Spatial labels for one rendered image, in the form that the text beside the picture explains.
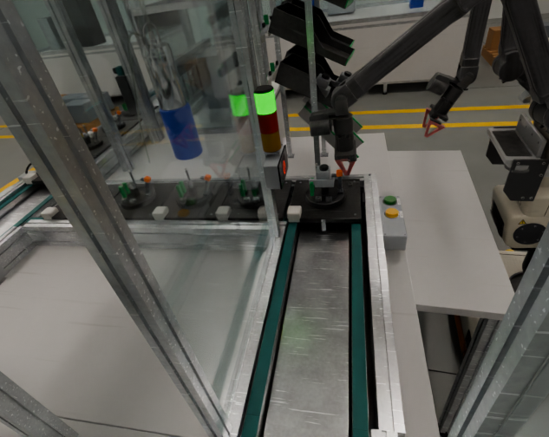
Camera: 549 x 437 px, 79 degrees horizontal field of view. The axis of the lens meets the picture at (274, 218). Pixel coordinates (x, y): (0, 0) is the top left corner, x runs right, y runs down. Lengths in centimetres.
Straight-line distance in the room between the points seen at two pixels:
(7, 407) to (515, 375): 78
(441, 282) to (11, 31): 103
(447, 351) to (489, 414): 166
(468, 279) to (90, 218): 99
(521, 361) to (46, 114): 36
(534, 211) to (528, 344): 125
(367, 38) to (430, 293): 419
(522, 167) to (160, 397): 126
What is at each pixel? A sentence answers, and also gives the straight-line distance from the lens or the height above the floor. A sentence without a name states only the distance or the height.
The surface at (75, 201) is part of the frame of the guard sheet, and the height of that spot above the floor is 151.
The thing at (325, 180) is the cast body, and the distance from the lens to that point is 113.
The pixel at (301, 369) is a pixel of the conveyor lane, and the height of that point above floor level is 92.
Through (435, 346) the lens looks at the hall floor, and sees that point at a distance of 199.
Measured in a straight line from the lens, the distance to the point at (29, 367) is 121.
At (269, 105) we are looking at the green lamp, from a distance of 83.
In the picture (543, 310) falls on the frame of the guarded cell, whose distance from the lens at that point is 24.
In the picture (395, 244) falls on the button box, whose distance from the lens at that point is 107.
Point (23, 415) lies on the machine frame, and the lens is 87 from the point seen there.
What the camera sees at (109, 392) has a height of 86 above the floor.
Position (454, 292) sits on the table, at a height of 86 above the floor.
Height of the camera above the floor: 165
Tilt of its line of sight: 37 degrees down
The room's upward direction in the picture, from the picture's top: 10 degrees counter-clockwise
